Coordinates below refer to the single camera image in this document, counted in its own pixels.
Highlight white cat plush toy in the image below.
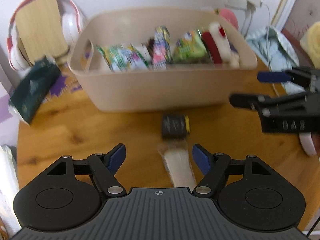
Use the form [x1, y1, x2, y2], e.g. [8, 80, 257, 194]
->
[201, 21, 240, 68]

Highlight blue white patterned card box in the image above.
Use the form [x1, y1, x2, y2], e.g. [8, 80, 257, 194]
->
[152, 26, 172, 70]

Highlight white round device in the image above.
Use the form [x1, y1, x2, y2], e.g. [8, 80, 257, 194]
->
[299, 133, 317, 157]

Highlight yellow towel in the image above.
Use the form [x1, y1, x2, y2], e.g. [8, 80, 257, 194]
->
[299, 22, 320, 68]

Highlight clear wrapped white packet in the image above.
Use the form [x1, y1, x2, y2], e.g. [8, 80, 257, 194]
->
[157, 140, 196, 191]

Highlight light blue quilted cloth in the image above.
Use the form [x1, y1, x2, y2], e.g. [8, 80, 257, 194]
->
[246, 26, 307, 95]

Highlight black yellow small box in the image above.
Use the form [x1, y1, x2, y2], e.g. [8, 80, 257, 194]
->
[161, 115, 190, 140]

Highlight beige plastic storage basket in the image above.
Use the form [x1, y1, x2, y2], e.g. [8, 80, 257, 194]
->
[67, 7, 257, 112]

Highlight purple flower table mat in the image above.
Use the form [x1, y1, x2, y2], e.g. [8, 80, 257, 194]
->
[43, 64, 82, 103]

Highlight green snack packet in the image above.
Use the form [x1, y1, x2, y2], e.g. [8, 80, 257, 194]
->
[172, 29, 210, 64]

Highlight pink hamburger plush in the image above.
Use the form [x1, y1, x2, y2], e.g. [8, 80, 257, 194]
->
[215, 8, 239, 29]

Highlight dark green tissue pack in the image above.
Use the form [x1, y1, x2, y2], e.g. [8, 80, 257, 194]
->
[8, 55, 61, 124]

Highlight colourful snack packet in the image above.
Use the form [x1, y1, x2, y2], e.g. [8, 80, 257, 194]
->
[95, 43, 152, 72]

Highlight white red headphones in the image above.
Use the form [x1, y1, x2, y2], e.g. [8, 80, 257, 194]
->
[7, 0, 86, 72]

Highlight wooden headphone stand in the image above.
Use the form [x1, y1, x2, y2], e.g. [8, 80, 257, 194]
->
[15, 0, 69, 64]

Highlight white charger cable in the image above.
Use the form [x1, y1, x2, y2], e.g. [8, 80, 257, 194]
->
[241, 0, 282, 98]

